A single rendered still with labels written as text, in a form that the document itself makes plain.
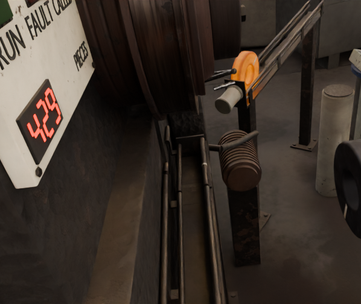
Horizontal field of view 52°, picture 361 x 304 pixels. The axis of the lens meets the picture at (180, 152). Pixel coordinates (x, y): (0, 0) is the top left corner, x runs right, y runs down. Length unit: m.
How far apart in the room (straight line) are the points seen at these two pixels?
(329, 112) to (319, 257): 0.58
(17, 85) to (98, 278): 0.26
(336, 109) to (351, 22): 1.53
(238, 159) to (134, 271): 0.77
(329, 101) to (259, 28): 2.00
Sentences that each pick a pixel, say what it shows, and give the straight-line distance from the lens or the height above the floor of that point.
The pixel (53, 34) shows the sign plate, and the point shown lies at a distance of 0.43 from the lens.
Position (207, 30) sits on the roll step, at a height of 1.07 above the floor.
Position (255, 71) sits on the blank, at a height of 0.70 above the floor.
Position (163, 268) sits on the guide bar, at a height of 0.74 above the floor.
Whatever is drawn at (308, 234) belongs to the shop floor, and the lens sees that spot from 1.68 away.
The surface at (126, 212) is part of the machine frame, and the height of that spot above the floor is 0.87.
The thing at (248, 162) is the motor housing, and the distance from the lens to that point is 1.19.
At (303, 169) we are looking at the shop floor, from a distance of 2.01.
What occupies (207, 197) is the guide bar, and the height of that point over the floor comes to 0.71.
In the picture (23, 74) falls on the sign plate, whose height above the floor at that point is 1.14.
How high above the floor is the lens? 1.24
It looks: 34 degrees down
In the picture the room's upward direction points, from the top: 11 degrees counter-clockwise
